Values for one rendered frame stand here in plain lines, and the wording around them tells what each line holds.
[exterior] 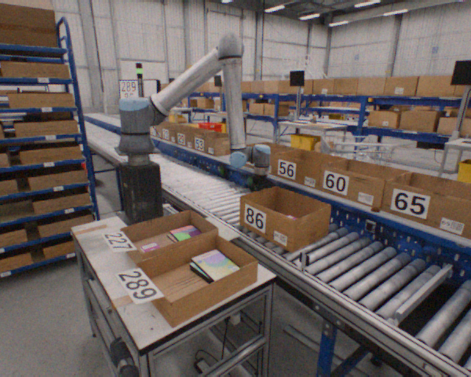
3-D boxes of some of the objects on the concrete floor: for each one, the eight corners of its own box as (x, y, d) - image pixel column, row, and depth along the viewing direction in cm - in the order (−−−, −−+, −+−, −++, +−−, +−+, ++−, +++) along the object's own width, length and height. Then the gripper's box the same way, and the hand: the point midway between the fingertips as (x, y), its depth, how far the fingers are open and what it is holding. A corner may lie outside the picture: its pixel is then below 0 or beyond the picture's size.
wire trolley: (313, 204, 393) (321, 127, 360) (356, 207, 384) (369, 129, 350) (321, 243, 294) (333, 142, 260) (379, 248, 284) (399, 144, 251)
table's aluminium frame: (91, 334, 183) (71, 232, 160) (174, 295, 217) (168, 207, 194) (158, 502, 109) (140, 357, 85) (268, 403, 143) (276, 281, 120)
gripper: (250, 173, 172) (249, 206, 179) (260, 177, 165) (259, 210, 172) (261, 171, 177) (260, 203, 184) (271, 174, 170) (269, 207, 177)
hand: (263, 203), depth 179 cm, fingers closed
